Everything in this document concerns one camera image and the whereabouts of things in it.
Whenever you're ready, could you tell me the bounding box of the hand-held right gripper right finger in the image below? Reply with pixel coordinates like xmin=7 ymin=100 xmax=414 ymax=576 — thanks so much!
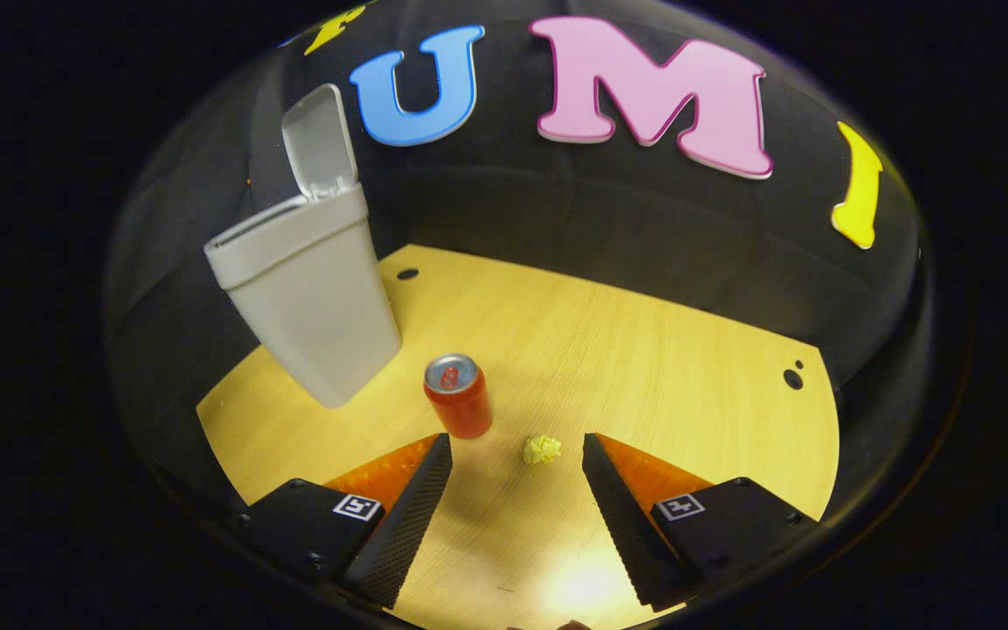
xmin=582 ymin=431 xmax=821 ymax=613

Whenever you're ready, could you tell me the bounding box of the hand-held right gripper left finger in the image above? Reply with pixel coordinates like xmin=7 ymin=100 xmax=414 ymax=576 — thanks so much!
xmin=233 ymin=432 xmax=454 ymax=611

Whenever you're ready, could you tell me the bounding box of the yellow paper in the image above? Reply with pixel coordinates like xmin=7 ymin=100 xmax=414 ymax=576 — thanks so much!
xmin=522 ymin=435 xmax=563 ymax=466

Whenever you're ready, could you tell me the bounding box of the red pop can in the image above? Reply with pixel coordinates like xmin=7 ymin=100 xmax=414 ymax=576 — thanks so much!
xmin=423 ymin=353 xmax=494 ymax=440

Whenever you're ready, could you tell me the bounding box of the white desktop garbage bin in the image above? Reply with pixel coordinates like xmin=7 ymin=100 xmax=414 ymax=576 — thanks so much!
xmin=203 ymin=83 xmax=403 ymax=410

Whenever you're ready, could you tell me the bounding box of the wooden desktop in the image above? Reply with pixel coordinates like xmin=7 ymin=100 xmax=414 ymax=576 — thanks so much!
xmin=196 ymin=244 xmax=842 ymax=630

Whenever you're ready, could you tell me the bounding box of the black backdrop cloth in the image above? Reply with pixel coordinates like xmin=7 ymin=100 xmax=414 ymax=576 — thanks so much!
xmin=101 ymin=0 xmax=929 ymax=526

